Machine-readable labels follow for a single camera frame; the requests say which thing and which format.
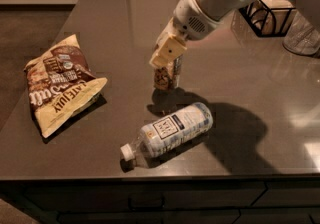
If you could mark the orange soda can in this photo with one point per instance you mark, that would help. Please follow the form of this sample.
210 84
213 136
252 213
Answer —
167 78

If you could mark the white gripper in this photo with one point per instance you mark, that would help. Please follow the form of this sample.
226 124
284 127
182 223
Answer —
188 21

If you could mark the napkins in basket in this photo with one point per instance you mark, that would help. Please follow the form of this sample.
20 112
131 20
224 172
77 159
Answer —
271 17

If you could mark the clear plastic water bottle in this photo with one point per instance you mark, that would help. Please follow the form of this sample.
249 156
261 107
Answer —
169 132

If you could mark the black wire basket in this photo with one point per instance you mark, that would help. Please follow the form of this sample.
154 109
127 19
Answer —
243 11

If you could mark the brown white chip bag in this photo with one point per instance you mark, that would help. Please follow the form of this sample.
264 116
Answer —
61 85

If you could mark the dark cabinet drawers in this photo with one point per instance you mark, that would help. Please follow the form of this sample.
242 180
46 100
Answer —
166 202

